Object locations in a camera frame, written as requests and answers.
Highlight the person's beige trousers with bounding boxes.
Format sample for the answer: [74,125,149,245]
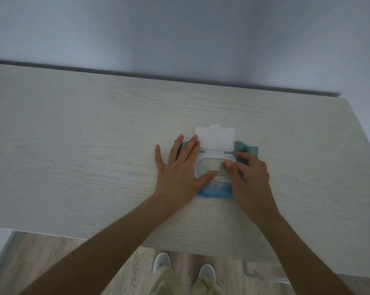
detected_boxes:
[147,267,223,295]

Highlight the person's right hand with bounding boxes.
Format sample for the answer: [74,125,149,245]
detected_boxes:
[224,152,281,225]

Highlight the person's right white shoe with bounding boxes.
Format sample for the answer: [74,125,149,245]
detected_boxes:
[199,264,216,280]

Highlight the person's right forearm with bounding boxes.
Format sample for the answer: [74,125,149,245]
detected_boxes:
[253,212,355,295]

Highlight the white table leg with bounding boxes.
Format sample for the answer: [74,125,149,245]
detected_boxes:
[242,260,291,285]

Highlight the white wet wipe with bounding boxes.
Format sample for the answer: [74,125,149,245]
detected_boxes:
[201,159,228,177]

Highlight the blue wet wipes pack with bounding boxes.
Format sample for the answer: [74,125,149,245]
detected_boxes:
[174,124,259,198]

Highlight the person's white shoe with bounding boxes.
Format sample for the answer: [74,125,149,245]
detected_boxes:
[154,252,171,273]
[199,264,216,280]

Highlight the person's left hand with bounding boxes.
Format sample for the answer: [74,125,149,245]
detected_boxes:
[153,134,217,209]

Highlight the person's left forearm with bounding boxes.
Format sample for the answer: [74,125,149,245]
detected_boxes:
[19,193,192,295]

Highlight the person's left white shoe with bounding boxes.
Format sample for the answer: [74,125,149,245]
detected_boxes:
[154,252,171,273]

